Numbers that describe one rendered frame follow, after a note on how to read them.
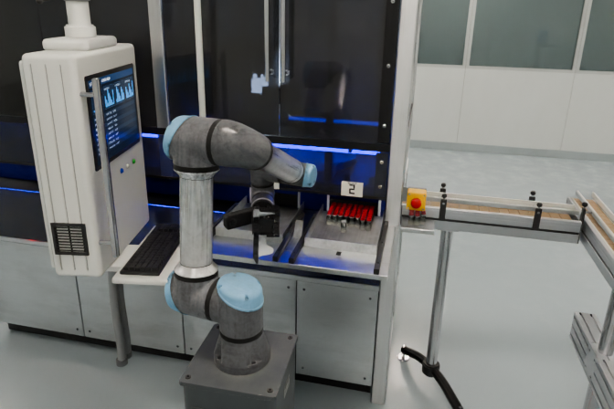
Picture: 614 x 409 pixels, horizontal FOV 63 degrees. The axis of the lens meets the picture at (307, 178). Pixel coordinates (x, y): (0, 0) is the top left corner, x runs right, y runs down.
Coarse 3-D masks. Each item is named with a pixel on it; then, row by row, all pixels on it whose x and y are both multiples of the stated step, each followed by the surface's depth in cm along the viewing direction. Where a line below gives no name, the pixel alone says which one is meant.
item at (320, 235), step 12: (324, 216) 207; (384, 216) 205; (312, 228) 194; (324, 228) 196; (336, 228) 196; (348, 228) 197; (372, 228) 197; (312, 240) 181; (324, 240) 180; (336, 240) 179; (348, 240) 187; (360, 240) 187; (372, 240) 187; (360, 252) 178; (372, 252) 177
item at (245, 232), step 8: (240, 208) 213; (280, 208) 215; (288, 208) 215; (296, 208) 215; (288, 216) 206; (296, 216) 202; (280, 224) 199; (288, 224) 200; (216, 232) 189; (224, 232) 188; (232, 232) 187; (240, 232) 186; (248, 232) 186; (280, 232) 192; (272, 240) 184; (280, 240) 184
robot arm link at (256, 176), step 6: (252, 174) 162; (258, 174) 161; (264, 174) 160; (252, 180) 163; (258, 180) 161; (264, 180) 161; (270, 180) 160; (276, 180) 159; (258, 186) 162; (264, 186) 162; (270, 186) 164
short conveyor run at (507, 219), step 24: (432, 192) 212; (432, 216) 206; (456, 216) 204; (480, 216) 202; (504, 216) 200; (528, 216) 198; (552, 216) 199; (576, 216) 201; (552, 240) 198; (576, 240) 196
